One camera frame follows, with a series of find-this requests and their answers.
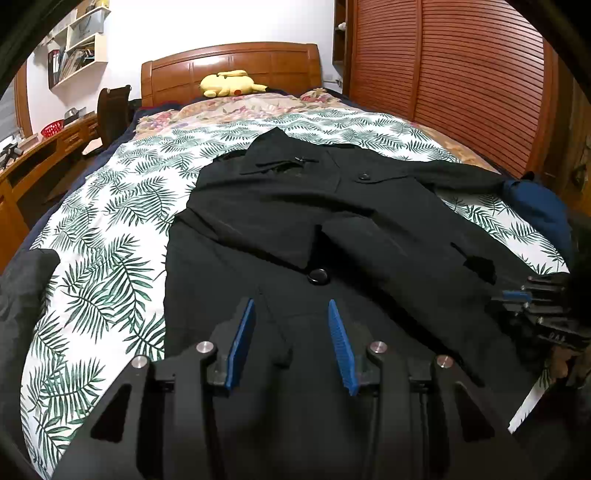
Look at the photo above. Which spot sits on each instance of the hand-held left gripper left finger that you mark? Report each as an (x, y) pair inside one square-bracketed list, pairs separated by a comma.
[(240, 344)]

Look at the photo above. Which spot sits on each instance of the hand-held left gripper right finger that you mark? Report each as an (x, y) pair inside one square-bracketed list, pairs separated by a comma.
[(341, 348)]

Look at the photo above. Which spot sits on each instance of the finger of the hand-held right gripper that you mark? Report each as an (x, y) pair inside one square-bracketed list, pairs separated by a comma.
[(517, 295), (512, 310)]

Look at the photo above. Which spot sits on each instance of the black coat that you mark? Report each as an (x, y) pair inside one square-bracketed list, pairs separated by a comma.
[(369, 221)]

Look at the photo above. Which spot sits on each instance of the person's right hand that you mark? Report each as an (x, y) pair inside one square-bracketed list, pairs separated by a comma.
[(561, 367)]

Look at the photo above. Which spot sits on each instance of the dark blue cloth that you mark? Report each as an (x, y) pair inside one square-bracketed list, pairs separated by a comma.
[(535, 217)]

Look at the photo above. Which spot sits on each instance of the leaf print bedspread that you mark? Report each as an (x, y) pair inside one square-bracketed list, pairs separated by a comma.
[(115, 240)]

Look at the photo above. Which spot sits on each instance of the wooden louvered wardrobe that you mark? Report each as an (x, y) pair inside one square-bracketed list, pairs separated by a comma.
[(461, 69)]

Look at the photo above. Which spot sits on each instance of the floral blanket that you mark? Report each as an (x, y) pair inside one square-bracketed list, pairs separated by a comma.
[(221, 108)]

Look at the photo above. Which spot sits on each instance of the yellow plush toy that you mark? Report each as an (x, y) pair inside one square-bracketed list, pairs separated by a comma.
[(231, 83)]

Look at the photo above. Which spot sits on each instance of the wooden chair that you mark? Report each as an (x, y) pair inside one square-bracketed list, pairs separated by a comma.
[(111, 115)]

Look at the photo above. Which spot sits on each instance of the wooden desk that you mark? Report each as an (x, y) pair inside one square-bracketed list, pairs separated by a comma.
[(41, 161)]

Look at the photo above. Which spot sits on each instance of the wooden headboard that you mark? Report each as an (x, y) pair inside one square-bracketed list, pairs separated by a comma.
[(258, 62)]

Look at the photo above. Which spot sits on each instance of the grey box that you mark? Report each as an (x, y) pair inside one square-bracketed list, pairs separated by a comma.
[(74, 115)]

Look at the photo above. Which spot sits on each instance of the red basket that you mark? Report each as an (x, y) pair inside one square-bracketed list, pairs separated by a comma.
[(52, 129)]

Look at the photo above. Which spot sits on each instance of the black device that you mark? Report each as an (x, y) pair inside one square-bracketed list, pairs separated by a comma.
[(10, 151)]

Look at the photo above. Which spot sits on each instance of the wooden shelf unit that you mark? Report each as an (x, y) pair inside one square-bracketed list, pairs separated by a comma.
[(338, 41)]

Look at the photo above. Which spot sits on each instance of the black binders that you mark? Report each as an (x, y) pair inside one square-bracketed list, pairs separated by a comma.
[(54, 67)]

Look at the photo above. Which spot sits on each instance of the wall socket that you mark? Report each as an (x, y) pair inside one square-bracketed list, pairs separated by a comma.
[(333, 81)]

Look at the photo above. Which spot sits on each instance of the wooden window frame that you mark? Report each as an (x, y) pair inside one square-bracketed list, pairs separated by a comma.
[(24, 101)]

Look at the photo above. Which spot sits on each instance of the white wall shelf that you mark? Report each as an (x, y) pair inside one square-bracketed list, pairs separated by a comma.
[(87, 41)]

